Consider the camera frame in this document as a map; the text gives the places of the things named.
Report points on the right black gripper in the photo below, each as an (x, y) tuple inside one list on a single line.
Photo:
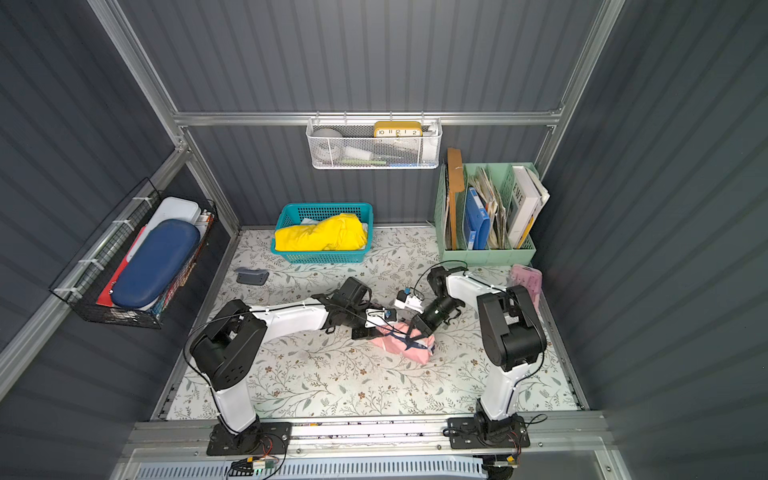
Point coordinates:
[(421, 325)]

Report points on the pink shark print shorts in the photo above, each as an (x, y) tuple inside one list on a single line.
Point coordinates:
[(401, 339)]

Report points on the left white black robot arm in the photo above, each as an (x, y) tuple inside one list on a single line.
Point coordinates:
[(224, 349)]

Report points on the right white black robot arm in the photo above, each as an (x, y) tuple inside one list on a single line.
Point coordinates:
[(513, 341)]

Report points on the tape roll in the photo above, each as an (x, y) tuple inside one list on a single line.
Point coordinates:
[(326, 145)]

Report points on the yellow cloth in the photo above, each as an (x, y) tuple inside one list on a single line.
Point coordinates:
[(342, 232)]

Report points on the small grey pouch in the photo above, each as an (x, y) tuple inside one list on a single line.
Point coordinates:
[(252, 277)]

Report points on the blue folder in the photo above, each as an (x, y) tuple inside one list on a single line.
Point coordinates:
[(476, 221)]

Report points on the papers stack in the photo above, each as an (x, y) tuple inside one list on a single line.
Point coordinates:
[(495, 207)]

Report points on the pink transparent box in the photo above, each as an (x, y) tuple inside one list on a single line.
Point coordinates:
[(529, 278)]

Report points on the teal plastic basket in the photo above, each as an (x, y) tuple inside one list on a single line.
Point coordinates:
[(309, 213)]

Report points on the green file organizer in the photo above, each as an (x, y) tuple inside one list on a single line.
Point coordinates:
[(499, 176)]

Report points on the brown cardboard board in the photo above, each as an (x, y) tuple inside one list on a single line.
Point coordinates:
[(455, 176)]

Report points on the white book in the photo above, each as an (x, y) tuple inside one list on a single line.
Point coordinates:
[(529, 196)]

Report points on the yellow clock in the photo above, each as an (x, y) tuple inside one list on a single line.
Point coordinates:
[(397, 129)]

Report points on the navy blue oval case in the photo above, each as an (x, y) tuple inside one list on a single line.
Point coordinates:
[(156, 263)]

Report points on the white plastic container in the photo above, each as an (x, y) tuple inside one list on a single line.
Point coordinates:
[(171, 208)]

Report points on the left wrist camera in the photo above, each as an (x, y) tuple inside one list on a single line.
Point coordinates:
[(380, 317)]

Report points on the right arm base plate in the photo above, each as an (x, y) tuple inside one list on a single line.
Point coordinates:
[(466, 433)]

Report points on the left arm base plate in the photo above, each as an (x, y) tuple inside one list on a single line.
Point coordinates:
[(249, 439)]

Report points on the white wire wall basket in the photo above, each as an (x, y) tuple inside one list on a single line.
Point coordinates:
[(363, 151)]

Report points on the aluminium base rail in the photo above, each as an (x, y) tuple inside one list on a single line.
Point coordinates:
[(378, 446)]

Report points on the black wire wall basket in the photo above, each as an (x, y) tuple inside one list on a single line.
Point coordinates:
[(86, 284)]

